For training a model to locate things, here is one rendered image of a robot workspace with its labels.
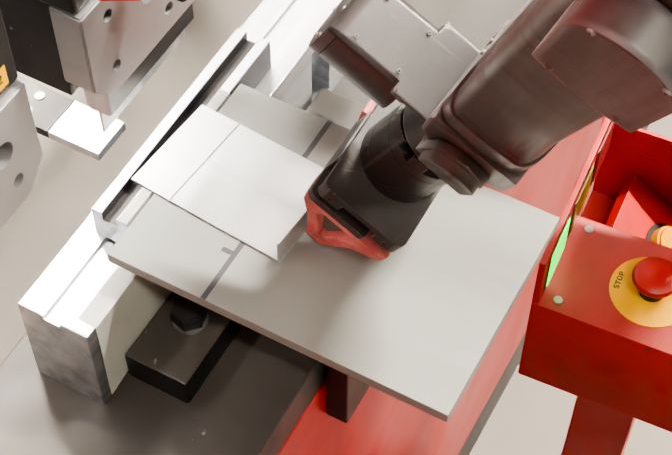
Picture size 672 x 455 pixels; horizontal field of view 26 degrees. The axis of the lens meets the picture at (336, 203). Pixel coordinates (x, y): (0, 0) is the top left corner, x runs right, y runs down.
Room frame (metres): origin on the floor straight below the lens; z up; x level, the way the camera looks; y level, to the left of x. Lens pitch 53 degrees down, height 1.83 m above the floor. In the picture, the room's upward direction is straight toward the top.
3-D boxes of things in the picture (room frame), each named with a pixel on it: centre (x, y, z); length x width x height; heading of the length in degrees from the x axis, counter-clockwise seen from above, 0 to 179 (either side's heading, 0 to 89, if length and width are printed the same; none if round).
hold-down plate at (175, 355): (0.67, 0.06, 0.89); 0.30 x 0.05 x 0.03; 151
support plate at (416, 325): (0.59, 0.00, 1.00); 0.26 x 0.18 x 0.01; 61
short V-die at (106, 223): (0.70, 0.11, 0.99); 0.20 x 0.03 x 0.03; 151
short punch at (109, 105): (0.66, 0.13, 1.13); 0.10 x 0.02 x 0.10; 151
